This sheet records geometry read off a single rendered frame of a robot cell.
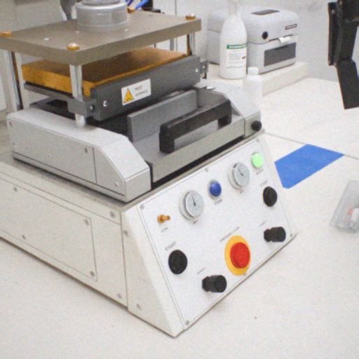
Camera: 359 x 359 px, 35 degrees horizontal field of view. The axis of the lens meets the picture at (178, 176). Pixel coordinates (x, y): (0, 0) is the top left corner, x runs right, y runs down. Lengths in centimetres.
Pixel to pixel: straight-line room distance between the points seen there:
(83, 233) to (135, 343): 17
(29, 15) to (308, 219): 61
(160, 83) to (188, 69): 7
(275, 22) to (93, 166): 113
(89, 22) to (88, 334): 45
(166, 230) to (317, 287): 26
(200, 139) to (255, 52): 95
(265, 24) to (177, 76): 88
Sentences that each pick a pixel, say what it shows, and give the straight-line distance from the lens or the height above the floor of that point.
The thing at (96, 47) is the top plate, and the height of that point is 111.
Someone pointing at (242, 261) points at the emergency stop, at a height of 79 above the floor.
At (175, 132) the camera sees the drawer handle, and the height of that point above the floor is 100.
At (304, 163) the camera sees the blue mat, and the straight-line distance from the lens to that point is 129.
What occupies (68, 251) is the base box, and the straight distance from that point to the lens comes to 88.
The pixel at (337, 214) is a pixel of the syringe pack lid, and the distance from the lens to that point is 105.
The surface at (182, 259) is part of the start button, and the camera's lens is 78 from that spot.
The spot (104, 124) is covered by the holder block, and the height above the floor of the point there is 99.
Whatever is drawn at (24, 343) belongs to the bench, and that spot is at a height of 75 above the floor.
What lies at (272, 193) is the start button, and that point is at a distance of 95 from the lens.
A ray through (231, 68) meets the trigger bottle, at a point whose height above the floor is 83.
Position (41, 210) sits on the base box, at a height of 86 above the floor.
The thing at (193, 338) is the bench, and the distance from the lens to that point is 80.
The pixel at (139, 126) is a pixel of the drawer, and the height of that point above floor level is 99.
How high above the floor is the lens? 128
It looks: 26 degrees down
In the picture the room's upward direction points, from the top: 2 degrees counter-clockwise
